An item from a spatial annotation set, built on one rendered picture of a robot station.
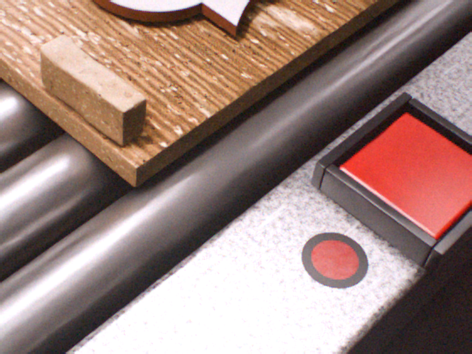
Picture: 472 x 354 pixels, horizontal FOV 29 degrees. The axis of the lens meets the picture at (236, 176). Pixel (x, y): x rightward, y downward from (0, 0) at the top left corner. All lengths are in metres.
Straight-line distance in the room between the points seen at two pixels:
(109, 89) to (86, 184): 0.05
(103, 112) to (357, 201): 0.13
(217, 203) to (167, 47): 0.09
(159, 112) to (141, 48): 0.05
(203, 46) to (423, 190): 0.14
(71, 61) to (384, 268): 0.18
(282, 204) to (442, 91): 0.13
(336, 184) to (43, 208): 0.14
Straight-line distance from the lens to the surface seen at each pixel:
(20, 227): 0.44
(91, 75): 0.43
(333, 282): 0.43
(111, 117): 0.43
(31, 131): 0.48
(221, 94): 0.47
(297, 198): 0.45
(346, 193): 0.45
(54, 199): 0.44
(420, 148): 0.48
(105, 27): 0.50
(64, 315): 0.41
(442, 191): 0.46
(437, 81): 0.54
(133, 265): 0.42
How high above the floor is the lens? 1.26
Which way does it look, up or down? 49 degrees down
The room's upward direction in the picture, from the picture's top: 10 degrees clockwise
